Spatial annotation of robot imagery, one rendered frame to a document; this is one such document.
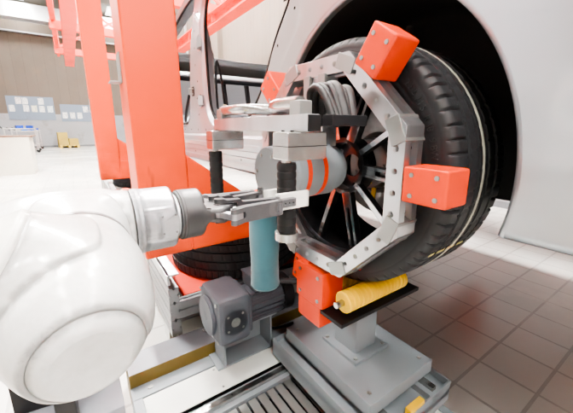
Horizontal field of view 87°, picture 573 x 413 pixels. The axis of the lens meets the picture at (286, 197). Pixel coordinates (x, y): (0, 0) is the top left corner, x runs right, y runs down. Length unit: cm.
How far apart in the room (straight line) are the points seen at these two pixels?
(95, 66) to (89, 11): 40
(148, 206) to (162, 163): 65
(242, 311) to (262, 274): 23
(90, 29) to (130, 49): 200
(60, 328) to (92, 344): 2
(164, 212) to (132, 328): 21
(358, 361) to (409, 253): 48
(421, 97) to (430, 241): 30
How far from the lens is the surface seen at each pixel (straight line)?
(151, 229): 43
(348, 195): 88
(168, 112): 109
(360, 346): 114
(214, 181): 85
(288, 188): 55
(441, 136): 69
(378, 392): 106
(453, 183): 60
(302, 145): 54
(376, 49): 69
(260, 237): 87
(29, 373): 26
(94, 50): 305
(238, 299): 109
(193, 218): 45
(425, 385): 120
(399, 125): 63
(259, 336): 143
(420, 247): 74
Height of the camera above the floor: 96
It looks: 13 degrees down
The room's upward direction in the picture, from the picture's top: straight up
